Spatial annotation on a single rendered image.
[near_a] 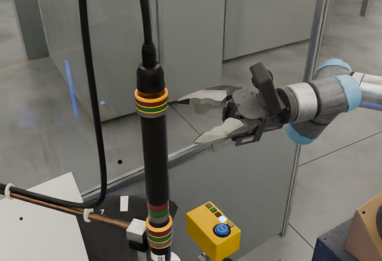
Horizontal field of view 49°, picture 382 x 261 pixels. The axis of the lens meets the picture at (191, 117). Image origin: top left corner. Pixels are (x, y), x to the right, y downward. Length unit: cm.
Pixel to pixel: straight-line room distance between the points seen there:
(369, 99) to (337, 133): 279
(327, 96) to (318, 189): 235
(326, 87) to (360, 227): 63
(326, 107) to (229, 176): 123
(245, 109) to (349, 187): 253
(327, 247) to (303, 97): 74
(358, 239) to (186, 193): 80
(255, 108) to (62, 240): 61
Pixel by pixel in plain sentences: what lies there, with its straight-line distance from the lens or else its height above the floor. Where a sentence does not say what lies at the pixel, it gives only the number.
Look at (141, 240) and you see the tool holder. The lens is 73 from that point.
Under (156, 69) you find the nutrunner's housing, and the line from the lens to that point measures 52.
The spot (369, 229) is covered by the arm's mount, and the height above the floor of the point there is 113.
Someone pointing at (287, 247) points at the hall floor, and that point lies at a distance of 275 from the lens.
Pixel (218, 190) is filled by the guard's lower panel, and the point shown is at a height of 69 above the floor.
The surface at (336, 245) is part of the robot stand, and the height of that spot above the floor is 100.
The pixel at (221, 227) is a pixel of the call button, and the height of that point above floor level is 108.
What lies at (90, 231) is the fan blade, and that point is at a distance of 96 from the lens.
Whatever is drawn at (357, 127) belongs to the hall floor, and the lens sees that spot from 392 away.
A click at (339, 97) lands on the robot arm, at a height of 166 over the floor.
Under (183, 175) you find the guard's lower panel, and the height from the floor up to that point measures 88.
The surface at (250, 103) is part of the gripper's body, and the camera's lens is 77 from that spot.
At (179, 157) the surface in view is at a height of 99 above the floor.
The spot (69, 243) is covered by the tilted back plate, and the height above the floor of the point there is 124.
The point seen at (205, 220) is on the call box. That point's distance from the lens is 136.
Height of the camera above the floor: 207
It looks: 33 degrees down
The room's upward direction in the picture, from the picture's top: straight up
